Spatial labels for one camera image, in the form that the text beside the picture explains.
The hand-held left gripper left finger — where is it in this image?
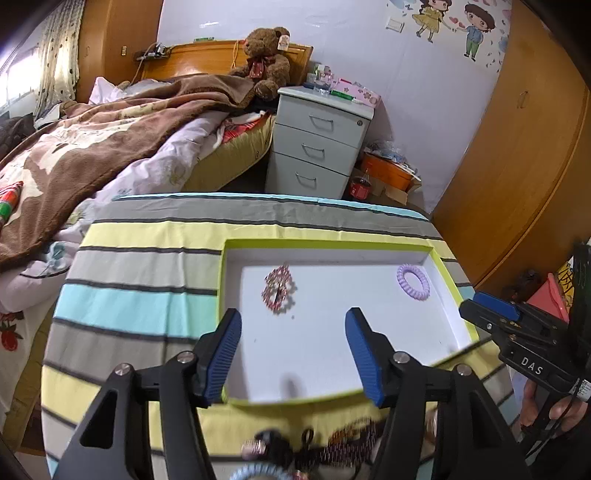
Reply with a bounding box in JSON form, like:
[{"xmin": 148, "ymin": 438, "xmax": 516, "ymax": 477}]
[{"xmin": 53, "ymin": 308, "xmax": 243, "ymax": 480}]

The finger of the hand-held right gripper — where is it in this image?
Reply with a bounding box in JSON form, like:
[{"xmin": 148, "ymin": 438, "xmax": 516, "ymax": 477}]
[
  {"xmin": 458, "ymin": 299, "xmax": 513, "ymax": 339},
  {"xmin": 473, "ymin": 292, "xmax": 525, "ymax": 324}
]

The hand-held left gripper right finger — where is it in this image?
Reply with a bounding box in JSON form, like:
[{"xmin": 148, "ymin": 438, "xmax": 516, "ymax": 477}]
[{"xmin": 345, "ymin": 307, "xmax": 532, "ymax": 480}]

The green-rimmed white box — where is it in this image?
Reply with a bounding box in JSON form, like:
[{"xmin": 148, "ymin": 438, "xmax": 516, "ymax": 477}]
[{"xmin": 216, "ymin": 237, "xmax": 481, "ymax": 407}]

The black cord metal tag keychain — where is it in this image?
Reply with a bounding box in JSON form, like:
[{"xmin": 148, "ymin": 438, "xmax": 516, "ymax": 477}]
[{"xmin": 242, "ymin": 427, "xmax": 317, "ymax": 472}]

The person's right hand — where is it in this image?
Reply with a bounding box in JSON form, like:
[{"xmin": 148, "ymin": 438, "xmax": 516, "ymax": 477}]
[{"xmin": 521, "ymin": 377, "xmax": 589, "ymax": 444}]

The pink plastic bucket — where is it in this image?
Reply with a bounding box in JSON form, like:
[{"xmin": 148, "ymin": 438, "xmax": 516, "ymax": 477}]
[{"xmin": 526, "ymin": 272, "xmax": 571, "ymax": 324}]

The yellow printed paper bag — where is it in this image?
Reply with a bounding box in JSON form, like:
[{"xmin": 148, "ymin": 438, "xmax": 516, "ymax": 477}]
[{"xmin": 556, "ymin": 261, "xmax": 575, "ymax": 301}]

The pink rhinestone hair clip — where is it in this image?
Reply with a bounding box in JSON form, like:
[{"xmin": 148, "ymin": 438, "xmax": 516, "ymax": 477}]
[{"xmin": 262, "ymin": 264, "xmax": 296, "ymax": 315}]

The striped tablecloth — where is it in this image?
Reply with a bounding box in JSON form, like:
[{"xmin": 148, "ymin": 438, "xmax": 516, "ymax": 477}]
[{"xmin": 41, "ymin": 193, "xmax": 522, "ymax": 480}]

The cardboard box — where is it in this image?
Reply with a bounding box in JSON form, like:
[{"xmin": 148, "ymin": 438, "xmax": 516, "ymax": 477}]
[{"xmin": 383, "ymin": 178, "xmax": 423, "ymax": 206}]

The large wooden wardrobe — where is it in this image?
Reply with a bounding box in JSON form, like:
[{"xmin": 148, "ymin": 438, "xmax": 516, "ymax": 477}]
[{"xmin": 431, "ymin": 0, "xmax": 591, "ymax": 296}]

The orange plastic basin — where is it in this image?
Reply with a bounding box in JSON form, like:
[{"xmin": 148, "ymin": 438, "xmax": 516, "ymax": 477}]
[{"xmin": 360, "ymin": 152, "xmax": 416, "ymax": 192}]

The crumpled plastic packaging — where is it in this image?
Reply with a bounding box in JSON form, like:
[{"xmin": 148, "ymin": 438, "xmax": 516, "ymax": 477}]
[{"xmin": 365, "ymin": 138, "xmax": 411, "ymax": 167}]

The white floral quilt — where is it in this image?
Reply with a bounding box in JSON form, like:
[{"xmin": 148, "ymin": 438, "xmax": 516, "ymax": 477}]
[{"xmin": 0, "ymin": 76, "xmax": 232, "ymax": 407}]

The grey three-drawer nightstand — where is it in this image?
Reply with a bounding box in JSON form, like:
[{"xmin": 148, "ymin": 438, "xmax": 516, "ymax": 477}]
[{"xmin": 264, "ymin": 87, "xmax": 372, "ymax": 200}]

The red white patterned cloth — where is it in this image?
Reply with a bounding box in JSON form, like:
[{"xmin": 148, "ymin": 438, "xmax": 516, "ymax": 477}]
[{"xmin": 215, "ymin": 113, "xmax": 273, "ymax": 151}]

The brown fleece blanket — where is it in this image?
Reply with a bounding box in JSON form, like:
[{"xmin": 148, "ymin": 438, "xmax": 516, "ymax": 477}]
[{"xmin": 0, "ymin": 74, "xmax": 259, "ymax": 278}]

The pink floral box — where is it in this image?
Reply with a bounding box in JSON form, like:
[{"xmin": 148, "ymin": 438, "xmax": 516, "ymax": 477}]
[{"xmin": 332, "ymin": 78, "xmax": 382, "ymax": 108}]

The red green striped roll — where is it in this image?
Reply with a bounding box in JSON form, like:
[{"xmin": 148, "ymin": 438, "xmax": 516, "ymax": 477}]
[{"xmin": 0, "ymin": 181, "xmax": 24, "ymax": 227}]

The wooden bed headboard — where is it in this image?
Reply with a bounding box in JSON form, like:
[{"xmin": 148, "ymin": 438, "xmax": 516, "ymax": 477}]
[{"xmin": 139, "ymin": 40, "xmax": 315, "ymax": 86}]

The dark cloth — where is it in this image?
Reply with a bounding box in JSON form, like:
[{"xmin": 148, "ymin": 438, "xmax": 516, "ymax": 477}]
[{"xmin": 0, "ymin": 113, "xmax": 38, "ymax": 158}]

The brown teddy bear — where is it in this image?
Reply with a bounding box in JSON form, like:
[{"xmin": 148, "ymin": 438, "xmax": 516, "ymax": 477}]
[{"xmin": 229, "ymin": 27, "xmax": 293, "ymax": 103}]

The power strip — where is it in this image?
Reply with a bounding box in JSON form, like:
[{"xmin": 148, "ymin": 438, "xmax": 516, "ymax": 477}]
[{"xmin": 134, "ymin": 42, "xmax": 171, "ymax": 62}]

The dotted curtain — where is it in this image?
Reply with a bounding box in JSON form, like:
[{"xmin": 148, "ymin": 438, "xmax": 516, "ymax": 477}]
[{"xmin": 34, "ymin": 0, "xmax": 86, "ymax": 116}]

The wooden wardrobe with star stickers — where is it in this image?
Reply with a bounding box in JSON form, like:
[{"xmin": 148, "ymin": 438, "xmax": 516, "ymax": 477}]
[{"xmin": 76, "ymin": 0, "xmax": 164, "ymax": 104}]

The purple spiral hair tie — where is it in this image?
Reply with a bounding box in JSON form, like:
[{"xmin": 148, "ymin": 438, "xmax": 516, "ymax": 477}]
[{"xmin": 396, "ymin": 264, "xmax": 429, "ymax": 303}]

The cartoon wall sticker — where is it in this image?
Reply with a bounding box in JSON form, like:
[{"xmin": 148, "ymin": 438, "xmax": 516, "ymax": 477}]
[{"xmin": 385, "ymin": 0, "xmax": 513, "ymax": 75}]

